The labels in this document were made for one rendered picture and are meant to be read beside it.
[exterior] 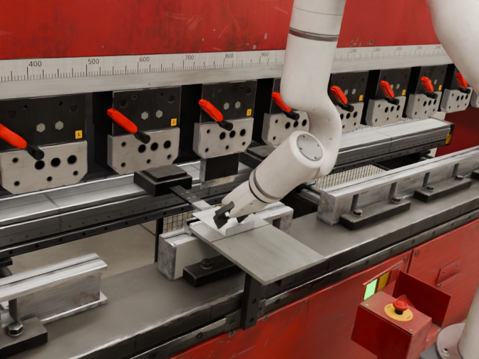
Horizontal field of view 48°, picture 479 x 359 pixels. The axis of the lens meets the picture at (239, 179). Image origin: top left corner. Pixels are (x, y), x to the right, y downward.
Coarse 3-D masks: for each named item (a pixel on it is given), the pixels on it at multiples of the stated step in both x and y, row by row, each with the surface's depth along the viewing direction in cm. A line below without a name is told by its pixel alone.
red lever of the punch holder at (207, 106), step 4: (200, 100) 107; (204, 100) 107; (200, 104) 107; (204, 104) 106; (208, 104) 107; (204, 108) 107; (208, 108) 107; (212, 108) 108; (216, 108) 109; (208, 112) 108; (212, 112) 108; (216, 112) 109; (212, 116) 109; (216, 116) 109; (220, 116) 110; (220, 120) 110; (224, 120) 112; (220, 124) 113; (224, 124) 112; (228, 124) 112; (232, 124) 112; (224, 128) 113; (228, 128) 112
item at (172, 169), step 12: (156, 168) 145; (168, 168) 146; (180, 168) 147; (144, 180) 142; (156, 180) 140; (168, 180) 142; (180, 180) 144; (156, 192) 140; (168, 192) 143; (180, 192) 140; (192, 204) 134; (204, 204) 134
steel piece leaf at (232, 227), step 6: (210, 216) 130; (204, 222) 126; (210, 222) 127; (228, 222) 128; (234, 222) 128; (246, 222) 124; (252, 222) 125; (216, 228) 124; (222, 228) 125; (228, 228) 121; (234, 228) 122; (240, 228) 123; (246, 228) 125; (252, 228) 126; (222, 234) 122; (228, 234) 121; (234, 234) 123
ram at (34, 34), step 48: (0, 0) 79; (48, 0) 84; (96, 0) 89; (144, 0) 94; (192, 0) 101; (240, 0) 108; (288, 0) 116; (384, 0) 137; (0, 48) 82; (48, 48) 87; (96, 48) 92; (144, 48) 98; (192, 48) 104; (240, 48) 112; (0, 96) 84
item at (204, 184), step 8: (200, 160) 123; (208, 160) 122; (216, 160) 123; (224, 160) 125; (232, 160) 127; (200, 168) 123; (208, 168) 123; (216, 168) 124; (224, 168) 126; (232, 168) 128; (200, 176) 124; (208, 176) 124; (216, 176) 125; (224, 176) 127; (232, 176) 130; (208, 184) 126; (216, 184) 127
